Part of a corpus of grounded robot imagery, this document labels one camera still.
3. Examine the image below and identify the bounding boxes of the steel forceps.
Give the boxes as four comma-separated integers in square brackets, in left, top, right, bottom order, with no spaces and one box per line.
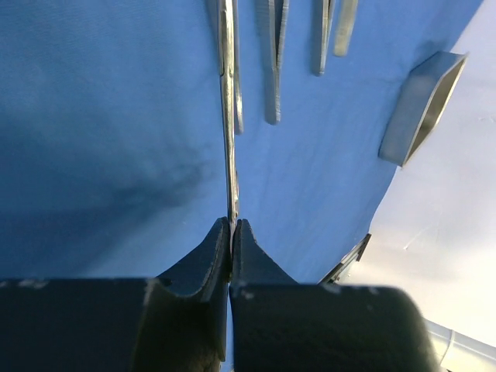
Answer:
[311,0,336,76]

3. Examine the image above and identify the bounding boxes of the steel tweezers long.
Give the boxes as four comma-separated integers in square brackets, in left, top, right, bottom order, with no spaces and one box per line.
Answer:
[207,0,246,136]

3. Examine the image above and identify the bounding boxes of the steel tweezers medium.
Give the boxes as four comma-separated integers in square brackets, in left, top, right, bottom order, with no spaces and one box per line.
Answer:
[255,0,289,125]

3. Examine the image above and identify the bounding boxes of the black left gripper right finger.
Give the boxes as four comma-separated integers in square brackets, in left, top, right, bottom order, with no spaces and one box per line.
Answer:
[229,220,439,371]

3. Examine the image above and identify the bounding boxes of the small steel surgical instrument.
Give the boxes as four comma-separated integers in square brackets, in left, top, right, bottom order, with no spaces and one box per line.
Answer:
[333,0,358,57]

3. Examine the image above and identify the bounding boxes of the aluminium frame rail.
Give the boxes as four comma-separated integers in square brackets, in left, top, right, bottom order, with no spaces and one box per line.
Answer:
[319,233,371,284]

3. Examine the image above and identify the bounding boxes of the stainless steel instrument tray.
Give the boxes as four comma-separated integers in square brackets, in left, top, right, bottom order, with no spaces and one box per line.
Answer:
[378,51,468,167]

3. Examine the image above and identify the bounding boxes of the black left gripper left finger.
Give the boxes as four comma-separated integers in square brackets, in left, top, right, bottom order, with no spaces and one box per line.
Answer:
[1,218,230,371]

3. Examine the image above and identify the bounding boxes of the blue surgical cloth wrap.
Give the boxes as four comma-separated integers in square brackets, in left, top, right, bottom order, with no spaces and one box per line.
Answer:
[1,1,480,281]

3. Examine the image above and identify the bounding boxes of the aluminium side rail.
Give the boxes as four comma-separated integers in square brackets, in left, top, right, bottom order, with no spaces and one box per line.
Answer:
[424,319,496,372]

